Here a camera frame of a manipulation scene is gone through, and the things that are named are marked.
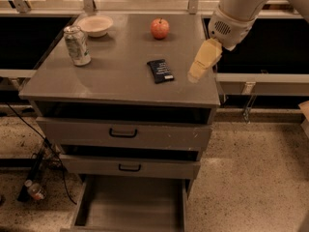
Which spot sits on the dark blue rxbar wrapper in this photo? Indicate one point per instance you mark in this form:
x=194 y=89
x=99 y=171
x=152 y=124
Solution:
x=160 y=71

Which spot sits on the plastic bottle on floor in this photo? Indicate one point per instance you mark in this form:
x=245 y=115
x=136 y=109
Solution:
x=35 y=190

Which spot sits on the grey bottom drawer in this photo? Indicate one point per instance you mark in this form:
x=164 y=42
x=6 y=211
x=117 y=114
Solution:
x=130 y=204

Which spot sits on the red apple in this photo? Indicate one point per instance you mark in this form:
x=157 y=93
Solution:
x=160 y=28

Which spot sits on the grey middle drawer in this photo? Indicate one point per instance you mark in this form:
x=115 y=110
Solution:
x=152 y=168

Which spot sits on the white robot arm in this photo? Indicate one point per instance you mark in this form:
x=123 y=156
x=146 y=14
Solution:
x=247 y=9

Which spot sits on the silver soda can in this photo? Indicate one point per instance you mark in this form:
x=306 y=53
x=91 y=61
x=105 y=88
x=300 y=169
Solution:
x=76 y=43

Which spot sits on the grey drawer cabinet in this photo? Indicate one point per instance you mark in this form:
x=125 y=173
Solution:
x=118 y=85

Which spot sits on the white bowl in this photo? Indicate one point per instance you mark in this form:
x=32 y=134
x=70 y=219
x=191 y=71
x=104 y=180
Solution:
x=95 y=25

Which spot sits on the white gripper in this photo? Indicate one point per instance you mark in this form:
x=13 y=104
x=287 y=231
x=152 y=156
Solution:
x=231 y=30

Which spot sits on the grey drawer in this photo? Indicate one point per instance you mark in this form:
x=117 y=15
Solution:
x=152 y=168
x=126 y=134
x=130 y=204

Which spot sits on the black bar on floor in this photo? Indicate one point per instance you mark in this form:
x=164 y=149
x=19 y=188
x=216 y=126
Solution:
x=32 y=174

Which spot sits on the grey top drawer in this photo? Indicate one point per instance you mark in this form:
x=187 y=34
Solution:
x=126 y=134

